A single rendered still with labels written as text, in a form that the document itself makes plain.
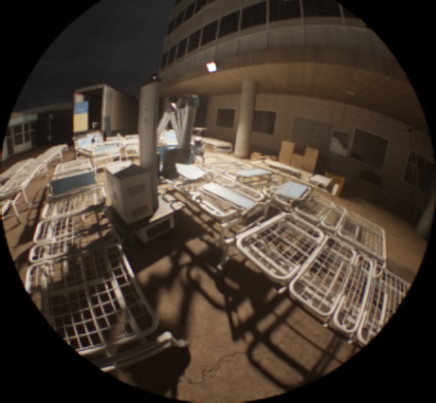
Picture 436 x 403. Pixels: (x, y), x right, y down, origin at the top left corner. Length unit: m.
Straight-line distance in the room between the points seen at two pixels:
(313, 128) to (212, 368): 7.50
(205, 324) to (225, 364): 0.38
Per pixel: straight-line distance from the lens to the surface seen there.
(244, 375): 1.37
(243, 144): 6.36
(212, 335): 1.36
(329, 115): 7.34
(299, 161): 4.98
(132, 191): 1.54
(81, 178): 2.34
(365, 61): 4.37
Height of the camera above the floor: 1.33
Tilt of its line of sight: 22 degrees down
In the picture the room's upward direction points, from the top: 6 degrees clockwise
